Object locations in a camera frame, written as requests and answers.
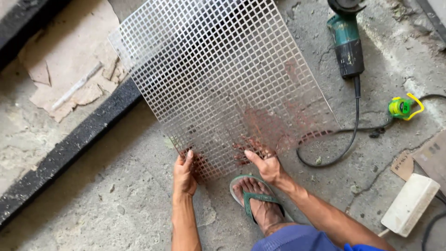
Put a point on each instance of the person's left hand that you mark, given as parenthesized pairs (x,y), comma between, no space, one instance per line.
(184,179)

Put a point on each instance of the person's right hand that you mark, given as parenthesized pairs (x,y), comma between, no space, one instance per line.
(268,166)

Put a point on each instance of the perforated metal grid sheet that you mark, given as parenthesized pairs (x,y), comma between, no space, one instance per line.
(216,80)

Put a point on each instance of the green flip-flop sandal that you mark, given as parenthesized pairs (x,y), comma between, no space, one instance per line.
(256,200)

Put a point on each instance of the person's foot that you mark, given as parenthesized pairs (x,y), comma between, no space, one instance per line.
(261,205)

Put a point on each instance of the person's blue shorts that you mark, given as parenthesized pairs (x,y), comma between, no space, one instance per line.
(299,240)

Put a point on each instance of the white power strip box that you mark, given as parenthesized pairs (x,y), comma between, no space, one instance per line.
(409,205)

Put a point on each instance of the green angle grinder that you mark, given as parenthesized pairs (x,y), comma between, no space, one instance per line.
(345,41)

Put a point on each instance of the green yellow tape measure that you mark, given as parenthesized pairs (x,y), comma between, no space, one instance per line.
(404,107)

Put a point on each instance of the brown cardboard pieces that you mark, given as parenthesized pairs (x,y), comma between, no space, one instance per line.
(423,158)

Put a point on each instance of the torn cardboard sheet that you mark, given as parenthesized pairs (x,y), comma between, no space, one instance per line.
(73,66)

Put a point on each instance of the black metal frame bar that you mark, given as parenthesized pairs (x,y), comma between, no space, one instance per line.
(66,150)

